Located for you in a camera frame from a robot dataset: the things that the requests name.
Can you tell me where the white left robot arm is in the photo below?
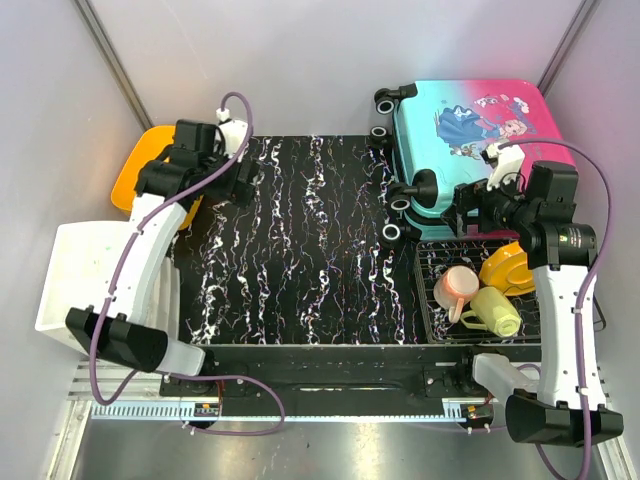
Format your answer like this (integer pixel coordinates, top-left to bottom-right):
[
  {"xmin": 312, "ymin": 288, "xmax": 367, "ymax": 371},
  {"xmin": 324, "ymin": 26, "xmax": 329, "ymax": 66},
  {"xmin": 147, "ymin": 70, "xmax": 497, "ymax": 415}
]
[{"xmin": 65, "ymin": 110, "xmax": 258, "ymax": 396}]

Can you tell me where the aluminium slotted rail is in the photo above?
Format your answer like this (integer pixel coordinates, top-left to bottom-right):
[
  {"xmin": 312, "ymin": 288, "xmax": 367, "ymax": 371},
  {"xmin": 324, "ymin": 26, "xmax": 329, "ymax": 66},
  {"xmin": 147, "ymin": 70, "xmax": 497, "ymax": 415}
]
[{"xmin": 69, "ymin": 363, "xmax": 485, "ymax": 423}]

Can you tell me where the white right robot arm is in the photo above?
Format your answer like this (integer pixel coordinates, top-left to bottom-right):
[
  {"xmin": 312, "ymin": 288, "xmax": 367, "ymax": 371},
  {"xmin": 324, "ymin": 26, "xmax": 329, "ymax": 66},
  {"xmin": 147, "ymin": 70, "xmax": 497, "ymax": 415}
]
[{"xmin": 443, "ymin": 161, "xmax": 624, "ymax": 449}]

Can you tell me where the black wire dish rack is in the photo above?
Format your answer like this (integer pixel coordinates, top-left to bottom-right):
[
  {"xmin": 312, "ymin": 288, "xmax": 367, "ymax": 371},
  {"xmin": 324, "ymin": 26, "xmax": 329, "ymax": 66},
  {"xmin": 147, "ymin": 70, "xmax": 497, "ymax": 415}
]
[{"xmin": 415, "ymin": 239, "xmax": 540, "ymax": 344}]

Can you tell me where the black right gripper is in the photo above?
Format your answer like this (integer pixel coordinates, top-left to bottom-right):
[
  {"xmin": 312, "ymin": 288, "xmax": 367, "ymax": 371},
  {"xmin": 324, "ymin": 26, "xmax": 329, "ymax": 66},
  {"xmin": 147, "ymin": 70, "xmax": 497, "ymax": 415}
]
[{"xmin": 440, "ymin": 166, "xmax": 538, "ymax": 238}]

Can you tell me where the yellow-green plastic cup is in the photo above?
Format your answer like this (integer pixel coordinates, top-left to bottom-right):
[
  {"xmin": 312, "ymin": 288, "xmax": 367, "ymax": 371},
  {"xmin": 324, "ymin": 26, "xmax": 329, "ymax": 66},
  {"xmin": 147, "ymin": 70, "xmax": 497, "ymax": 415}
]
[{"xmin": 459, "ymin": 286, "xmax": 522, "ymax": 338}]

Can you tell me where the orange plastic basket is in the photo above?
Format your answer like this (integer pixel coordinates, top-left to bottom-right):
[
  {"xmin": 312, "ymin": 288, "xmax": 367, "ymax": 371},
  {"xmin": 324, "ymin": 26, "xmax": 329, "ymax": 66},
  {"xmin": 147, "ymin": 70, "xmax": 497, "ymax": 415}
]
[{"xmin": 111, "ymin": 125, "xmax": 176, "ymax": 217}]

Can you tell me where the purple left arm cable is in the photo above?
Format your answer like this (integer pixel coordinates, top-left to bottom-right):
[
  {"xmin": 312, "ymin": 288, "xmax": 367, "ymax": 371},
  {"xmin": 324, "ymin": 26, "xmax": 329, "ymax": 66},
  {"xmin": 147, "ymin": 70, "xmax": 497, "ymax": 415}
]
[{"xmin": 88, "ymin": 91, "xmax": 287, "ymax": 437}]

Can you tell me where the white compartment organizer box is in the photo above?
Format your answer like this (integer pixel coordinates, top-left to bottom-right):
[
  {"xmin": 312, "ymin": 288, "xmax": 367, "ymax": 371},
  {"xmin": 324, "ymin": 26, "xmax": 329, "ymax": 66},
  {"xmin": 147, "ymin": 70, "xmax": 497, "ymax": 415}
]
[{"xmin": 35, "ymin": 221, "xmax": 180, "ymax": 354}]

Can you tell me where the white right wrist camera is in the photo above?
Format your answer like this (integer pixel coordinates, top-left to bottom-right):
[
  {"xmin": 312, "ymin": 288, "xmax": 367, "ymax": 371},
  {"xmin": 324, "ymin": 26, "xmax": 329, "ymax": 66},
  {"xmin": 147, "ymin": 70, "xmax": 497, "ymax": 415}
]
[{"xmin": 482, "ymin": 142, "xmax": 525, "ymax": 191}]

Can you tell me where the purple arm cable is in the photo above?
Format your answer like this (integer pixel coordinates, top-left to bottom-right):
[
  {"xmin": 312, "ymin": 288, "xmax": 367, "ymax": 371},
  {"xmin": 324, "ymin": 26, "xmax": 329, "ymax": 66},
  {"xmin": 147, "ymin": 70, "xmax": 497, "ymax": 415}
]
[
  {"xmin": 88, "ymin": 91, "xmax": 287, "ymax": 437},
  {"xmin": 419, "ymin": 138, "xmax": 614, "ymax": 479}
]

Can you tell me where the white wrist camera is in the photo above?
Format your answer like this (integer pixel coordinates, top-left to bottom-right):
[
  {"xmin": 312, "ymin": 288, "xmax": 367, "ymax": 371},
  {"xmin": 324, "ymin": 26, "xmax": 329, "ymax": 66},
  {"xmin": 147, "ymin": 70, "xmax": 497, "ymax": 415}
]
[
  {"xmin": 216, "ymin": 108, "xmax": 248, "ymax": 157},
  {"xmin": 482, "ymin": 142, "xmax": 525, "ymax": 191}
]

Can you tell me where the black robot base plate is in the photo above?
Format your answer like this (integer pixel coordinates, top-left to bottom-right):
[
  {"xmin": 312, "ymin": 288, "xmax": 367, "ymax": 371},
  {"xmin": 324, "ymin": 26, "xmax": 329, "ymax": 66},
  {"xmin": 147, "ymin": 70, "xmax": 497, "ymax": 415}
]
[{"xmin": 158, "ymin": 342, "xmax": 516, "ymax": 401}]

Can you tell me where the black marble pattern mat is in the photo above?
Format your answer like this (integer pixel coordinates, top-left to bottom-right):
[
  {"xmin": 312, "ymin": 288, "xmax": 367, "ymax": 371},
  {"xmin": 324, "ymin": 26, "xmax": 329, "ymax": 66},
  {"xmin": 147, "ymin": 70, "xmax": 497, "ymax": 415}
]
[{"xmin": 171, "ymin": 136, "xmax": 425, "ymax": 345}]

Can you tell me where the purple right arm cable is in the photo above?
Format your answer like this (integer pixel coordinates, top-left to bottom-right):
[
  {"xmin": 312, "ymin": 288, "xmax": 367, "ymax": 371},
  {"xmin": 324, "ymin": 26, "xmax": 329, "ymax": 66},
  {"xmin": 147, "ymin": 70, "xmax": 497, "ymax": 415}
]
[{"xmin": 419, "ymin": 138, "xmax": 614, "ymax": 479}]

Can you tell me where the pink plastic cup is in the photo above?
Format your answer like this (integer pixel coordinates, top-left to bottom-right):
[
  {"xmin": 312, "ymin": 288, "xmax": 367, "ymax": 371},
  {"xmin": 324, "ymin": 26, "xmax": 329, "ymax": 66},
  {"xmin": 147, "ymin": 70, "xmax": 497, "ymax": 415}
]
[{"xmin": 433, "ymin": 266, "xmax": 480, "ymax": 323}]

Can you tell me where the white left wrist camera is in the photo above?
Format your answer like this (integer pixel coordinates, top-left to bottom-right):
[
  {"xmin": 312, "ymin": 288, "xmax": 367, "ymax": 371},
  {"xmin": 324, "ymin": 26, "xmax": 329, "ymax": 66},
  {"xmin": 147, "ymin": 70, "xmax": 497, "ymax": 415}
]
[{"xmin": 216, "ymin": 108, "xmax": 248, "ymax": 157}]

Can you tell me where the teal and pink kids suitcase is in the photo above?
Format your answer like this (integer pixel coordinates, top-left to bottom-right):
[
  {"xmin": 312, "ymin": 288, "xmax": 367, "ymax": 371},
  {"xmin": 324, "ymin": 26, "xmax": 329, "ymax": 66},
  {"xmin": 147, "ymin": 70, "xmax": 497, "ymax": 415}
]
[{"xmin": 370, "ymin": 79, "xmax": 575, "ymax": 248}]

